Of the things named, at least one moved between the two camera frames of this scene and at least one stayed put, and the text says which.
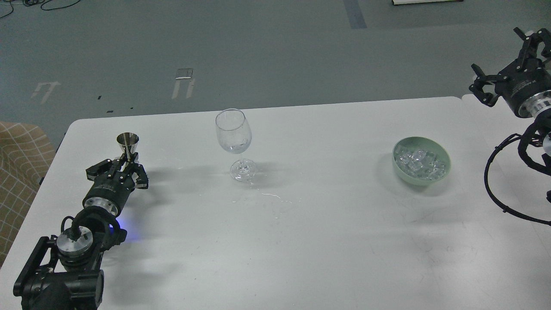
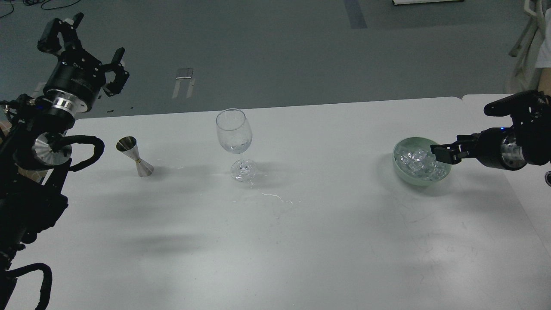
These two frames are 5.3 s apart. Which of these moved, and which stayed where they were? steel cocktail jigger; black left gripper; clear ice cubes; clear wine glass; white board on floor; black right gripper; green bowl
Moved: steel cocktail jigger; black right gripper; black left gripper
Stayed: green bowl; clear wine glass; white board on floor; clear ice cubes
